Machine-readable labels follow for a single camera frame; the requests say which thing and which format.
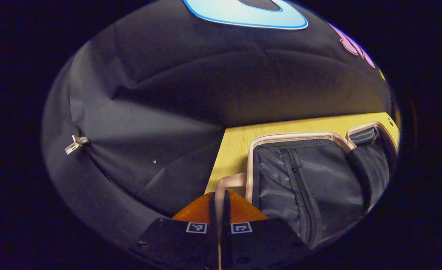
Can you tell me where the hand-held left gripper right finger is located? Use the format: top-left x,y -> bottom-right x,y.
221,189 -> 313,270

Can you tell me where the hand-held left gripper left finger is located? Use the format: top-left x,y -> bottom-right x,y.
136,190 -> 220,270

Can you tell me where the pink suitcase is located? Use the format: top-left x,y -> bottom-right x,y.
214,121 -> 400,251

